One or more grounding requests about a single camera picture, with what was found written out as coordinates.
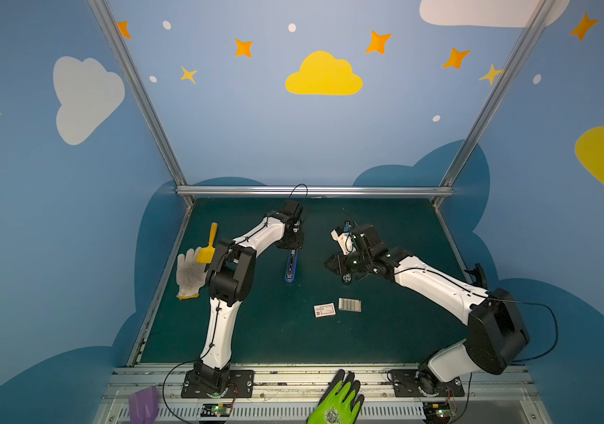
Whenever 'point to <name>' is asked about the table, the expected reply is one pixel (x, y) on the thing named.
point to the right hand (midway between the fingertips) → (330, 260)
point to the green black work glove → (341, 401)
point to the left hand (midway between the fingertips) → (298, 243)
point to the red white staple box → (324, 310)
